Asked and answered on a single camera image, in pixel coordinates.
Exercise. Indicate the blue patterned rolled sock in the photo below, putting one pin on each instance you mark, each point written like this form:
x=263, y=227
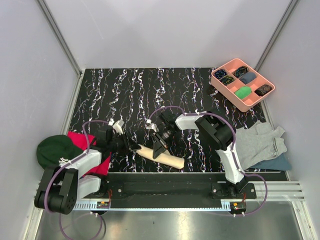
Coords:
x=220, y=74

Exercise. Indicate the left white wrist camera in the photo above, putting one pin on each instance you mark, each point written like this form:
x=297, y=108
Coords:
x=117, y=126

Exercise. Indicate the grey-blue rolled sock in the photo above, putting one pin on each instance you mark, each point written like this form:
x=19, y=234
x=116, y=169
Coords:
x=248, y=77

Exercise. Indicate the aluminium frame rail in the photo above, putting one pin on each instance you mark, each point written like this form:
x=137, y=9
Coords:
x=59, y=36

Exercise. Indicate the dark green baseball cap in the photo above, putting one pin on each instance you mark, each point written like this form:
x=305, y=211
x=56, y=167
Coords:
x=52, y=149

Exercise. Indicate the blue folded cloth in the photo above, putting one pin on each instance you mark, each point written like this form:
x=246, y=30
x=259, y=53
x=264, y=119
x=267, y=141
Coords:
x=279, y=163

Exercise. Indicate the green rolled sock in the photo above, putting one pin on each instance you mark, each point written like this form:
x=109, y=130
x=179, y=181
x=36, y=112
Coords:
x=243, y=92

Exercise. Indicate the dark multicolour rolled sock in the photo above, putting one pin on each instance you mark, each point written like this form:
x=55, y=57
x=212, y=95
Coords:
x=240, y=71

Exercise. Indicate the dark brown rolled sock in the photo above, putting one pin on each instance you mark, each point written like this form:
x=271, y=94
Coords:
x=263, y=90

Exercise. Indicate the pink divided tray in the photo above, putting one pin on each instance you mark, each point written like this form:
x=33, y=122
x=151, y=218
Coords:
x=229, y=91

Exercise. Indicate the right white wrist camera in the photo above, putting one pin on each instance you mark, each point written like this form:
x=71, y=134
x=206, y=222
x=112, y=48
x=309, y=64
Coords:
x=150, y=125

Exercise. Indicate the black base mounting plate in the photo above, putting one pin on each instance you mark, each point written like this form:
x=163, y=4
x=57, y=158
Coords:
x=125, y=184

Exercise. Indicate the beige cloth napkin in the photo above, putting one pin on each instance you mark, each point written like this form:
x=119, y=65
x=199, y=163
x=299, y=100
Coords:
x=164, y=158

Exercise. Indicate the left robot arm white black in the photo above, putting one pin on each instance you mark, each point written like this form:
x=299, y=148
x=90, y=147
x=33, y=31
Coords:
x=74, y=166

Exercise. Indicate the red folded cloth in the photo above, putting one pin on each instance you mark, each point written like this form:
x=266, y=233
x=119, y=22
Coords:
x=79, y=140

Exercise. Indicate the yellow patterned rolled sock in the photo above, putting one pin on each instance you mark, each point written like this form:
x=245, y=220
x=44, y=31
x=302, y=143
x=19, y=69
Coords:
x=226, y=80

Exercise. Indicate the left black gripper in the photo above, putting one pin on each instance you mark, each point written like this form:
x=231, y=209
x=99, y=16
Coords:
x=128, y=143

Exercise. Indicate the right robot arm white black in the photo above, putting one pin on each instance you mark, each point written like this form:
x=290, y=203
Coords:
x=220, y=134

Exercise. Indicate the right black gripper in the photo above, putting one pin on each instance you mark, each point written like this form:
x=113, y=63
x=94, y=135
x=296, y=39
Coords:
x=158, y=148

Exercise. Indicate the grey t-shirt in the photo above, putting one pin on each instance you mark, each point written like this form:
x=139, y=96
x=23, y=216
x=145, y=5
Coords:
x=259, y=143

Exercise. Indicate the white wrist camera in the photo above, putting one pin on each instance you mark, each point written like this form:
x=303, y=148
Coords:
x=117, y=126
x=150, y=125

